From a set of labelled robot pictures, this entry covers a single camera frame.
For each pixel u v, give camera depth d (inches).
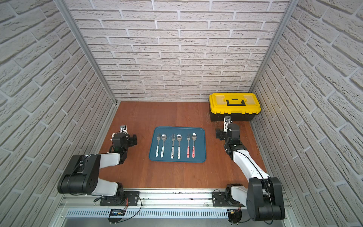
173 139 38.2
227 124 29.0
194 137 38.3
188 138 38.2
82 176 17.4
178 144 36.4
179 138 37.9
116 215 28.4
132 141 33.6
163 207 29.1
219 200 29.1
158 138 38.3
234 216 27.0
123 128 31.8
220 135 30.8
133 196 28.9
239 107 38.2
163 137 37.7
